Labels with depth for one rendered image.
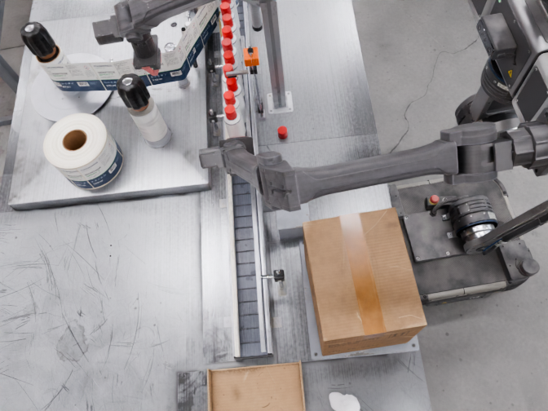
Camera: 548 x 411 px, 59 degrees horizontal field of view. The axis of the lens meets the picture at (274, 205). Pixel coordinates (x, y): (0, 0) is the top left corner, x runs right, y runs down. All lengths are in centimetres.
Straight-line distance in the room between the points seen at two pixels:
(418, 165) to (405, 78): 202
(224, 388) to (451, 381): 118
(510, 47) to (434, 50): 200
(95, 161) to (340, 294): 85
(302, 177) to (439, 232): 140
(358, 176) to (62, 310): 107
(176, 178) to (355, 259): 69
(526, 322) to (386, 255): 135
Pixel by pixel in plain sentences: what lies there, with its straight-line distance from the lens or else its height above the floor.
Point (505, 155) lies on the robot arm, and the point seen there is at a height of 147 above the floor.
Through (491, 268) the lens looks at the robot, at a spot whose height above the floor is 24.
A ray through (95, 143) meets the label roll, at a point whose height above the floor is 102.
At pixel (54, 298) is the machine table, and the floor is 83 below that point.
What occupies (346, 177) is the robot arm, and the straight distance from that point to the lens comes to 89.
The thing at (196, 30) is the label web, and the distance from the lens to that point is 179.
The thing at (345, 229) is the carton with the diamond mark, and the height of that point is 112.
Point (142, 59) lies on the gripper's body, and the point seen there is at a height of 129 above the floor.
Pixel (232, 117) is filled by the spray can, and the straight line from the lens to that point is 148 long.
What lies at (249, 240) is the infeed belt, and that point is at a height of 88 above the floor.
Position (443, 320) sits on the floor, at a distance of 238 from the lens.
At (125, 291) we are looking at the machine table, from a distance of 159.
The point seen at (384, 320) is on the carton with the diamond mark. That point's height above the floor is 112.
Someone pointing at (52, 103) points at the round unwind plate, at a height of 89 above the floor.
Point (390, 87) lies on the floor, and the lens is 288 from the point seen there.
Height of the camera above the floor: 227
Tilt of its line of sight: 66 degrees down
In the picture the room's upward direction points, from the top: 11 degrees counter-clockwise
